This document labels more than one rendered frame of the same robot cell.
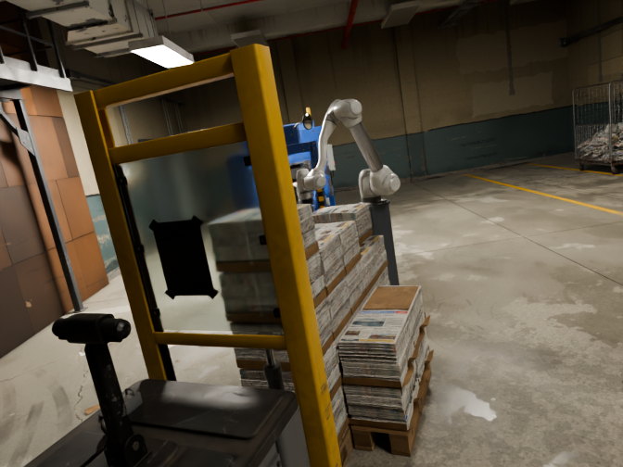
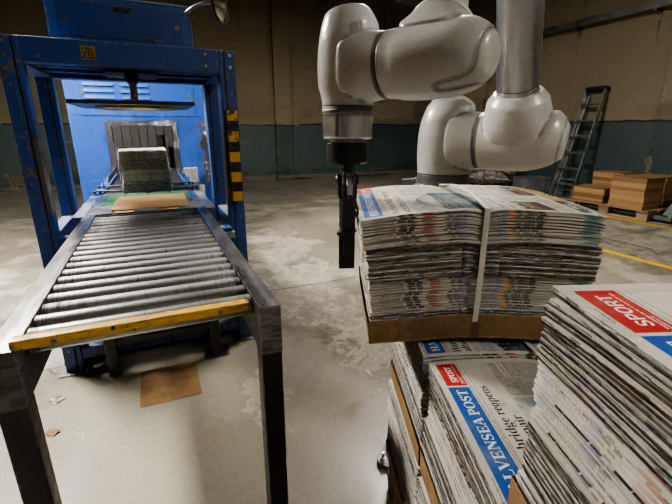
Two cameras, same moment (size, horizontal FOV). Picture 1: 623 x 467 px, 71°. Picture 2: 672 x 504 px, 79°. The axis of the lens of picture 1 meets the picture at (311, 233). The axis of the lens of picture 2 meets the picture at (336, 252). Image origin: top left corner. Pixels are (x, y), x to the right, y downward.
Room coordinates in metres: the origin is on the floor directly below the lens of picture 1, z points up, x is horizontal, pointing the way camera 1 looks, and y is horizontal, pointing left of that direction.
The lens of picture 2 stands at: (2.47, 0.35, 1.18)
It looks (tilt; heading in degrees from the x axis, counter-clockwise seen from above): 17 degrees down; 333
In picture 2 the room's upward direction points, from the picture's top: straight up
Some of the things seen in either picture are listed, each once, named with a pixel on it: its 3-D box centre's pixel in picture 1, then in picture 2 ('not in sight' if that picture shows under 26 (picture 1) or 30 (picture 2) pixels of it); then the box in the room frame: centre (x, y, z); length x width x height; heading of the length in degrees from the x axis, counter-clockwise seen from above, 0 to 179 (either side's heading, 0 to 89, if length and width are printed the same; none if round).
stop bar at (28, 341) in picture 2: not in sight; (142, 322); (3.31, 0.36, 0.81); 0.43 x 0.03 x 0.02; 87
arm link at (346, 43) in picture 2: (304, 179); (354, 57); (3.12, -0.02, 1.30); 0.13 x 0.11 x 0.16; 28
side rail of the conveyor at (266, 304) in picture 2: not in sight; (224, 252); (3.96, 0.06, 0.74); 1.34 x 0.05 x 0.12; 177
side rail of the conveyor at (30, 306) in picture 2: not in sight; (66, 271); (3.98, 0.56, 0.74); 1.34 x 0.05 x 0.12; 177
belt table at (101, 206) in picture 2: not in sight; (149, 208); (4.99, 0.25, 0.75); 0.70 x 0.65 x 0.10; 177
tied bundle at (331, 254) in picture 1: (300, 265); not in sight; (2.19, 0.08, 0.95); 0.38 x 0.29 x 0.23; 67
